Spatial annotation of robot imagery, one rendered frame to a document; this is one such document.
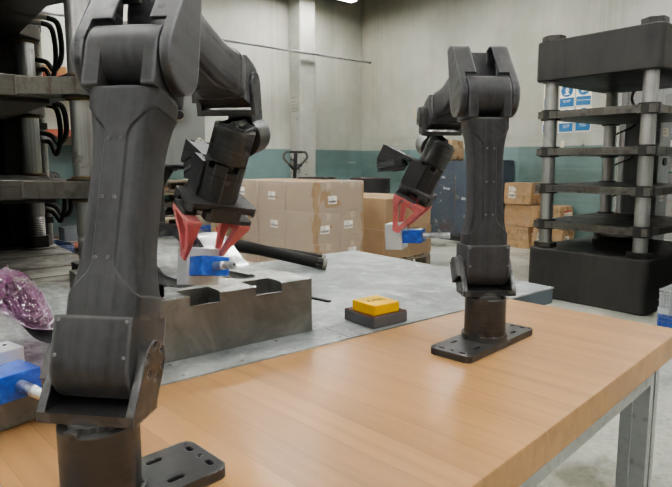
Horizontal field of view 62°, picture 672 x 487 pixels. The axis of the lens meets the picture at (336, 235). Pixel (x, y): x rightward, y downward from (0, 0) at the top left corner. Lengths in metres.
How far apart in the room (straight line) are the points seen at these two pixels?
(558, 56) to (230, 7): 5.32
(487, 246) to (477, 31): 7.84
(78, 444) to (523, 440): 0.42
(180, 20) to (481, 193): 0.53
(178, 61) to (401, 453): 0.42
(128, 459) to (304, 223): 4.33
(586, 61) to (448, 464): 4.28
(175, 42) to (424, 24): 8.85
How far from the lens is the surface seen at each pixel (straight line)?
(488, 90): 0.90
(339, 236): 4.89
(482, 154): 0.89
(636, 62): 4.56
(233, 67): 0.72
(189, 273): 0.84
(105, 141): 0.51
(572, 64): 4.76
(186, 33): 0.55
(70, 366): 0.50
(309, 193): 4.71
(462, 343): 0.89
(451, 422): 0.66
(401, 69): 9.53
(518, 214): 7.61
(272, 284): 0.94
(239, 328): 0.88
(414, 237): 1.18
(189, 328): 0.85
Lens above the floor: 1.08
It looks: 7 degrees down
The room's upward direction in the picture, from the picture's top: straight up
